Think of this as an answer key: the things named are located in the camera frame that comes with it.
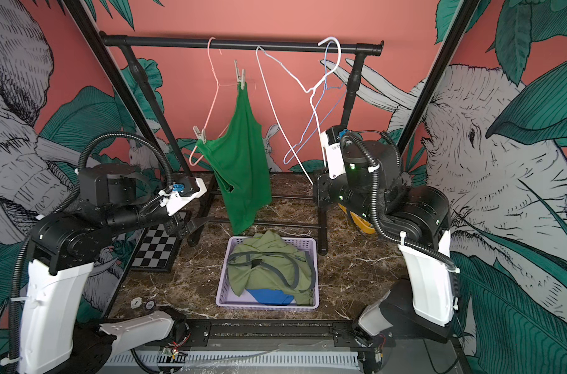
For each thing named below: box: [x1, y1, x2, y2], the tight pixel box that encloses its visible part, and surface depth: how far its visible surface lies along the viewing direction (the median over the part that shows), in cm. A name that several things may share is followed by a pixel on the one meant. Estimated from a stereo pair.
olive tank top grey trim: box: [227, 229, 316, 306], surface depth 80 cm
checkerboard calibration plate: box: [130, 223, 184, 273], surface depth 90 cm
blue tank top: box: [246, 289, 295, 307], surface depth 81 cm
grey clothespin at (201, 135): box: [193, 125, 208, 145], surface depth 56 cm
